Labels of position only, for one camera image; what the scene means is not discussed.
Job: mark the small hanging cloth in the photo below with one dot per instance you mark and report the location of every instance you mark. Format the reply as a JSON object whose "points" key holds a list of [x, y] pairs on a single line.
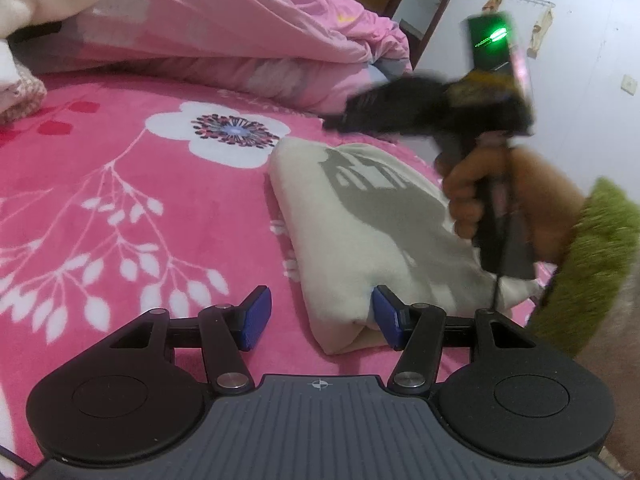
{"points": [[494, 2]]}

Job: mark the pink grey quilt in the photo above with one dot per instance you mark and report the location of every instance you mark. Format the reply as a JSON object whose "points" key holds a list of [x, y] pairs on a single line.
{"points": [[225, 20]]}

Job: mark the wall hook rack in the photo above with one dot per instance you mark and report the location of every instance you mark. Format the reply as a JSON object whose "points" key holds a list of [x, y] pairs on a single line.
{"points": [[525, 0]]}

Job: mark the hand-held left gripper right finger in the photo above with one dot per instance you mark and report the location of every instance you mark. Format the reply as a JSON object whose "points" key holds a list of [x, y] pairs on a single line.
{"points": [[387, 317]]}

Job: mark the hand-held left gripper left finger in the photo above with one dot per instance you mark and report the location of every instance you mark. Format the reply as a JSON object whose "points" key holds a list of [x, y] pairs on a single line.
{"points": [[255, 319]]}

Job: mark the pink floral blanket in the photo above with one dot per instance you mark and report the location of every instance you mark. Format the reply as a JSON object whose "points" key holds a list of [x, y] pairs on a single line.
{"points": [[125, 170]]}

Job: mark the person's right hand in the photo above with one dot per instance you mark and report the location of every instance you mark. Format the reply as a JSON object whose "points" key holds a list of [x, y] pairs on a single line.
{"points": [[545, 200]]}

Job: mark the wall switch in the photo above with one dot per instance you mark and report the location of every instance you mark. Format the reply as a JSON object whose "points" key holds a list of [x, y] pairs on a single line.
{"points": [[629, 84]]}

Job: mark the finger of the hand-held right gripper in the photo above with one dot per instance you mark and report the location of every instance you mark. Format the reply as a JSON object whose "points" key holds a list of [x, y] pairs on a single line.
{"points": [[357, 115]]}

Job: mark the dark door frame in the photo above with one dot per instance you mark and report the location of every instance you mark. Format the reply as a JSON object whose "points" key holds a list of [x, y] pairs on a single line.
{"points": [[440, 15]]}

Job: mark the beige zip jacket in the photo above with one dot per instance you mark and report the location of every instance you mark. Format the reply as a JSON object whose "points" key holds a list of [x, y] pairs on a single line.
{"points": [[350, 245]]}

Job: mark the long hanging cloth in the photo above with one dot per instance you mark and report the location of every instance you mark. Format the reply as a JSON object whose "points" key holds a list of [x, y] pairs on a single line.
{"points": [[541, 32]]}

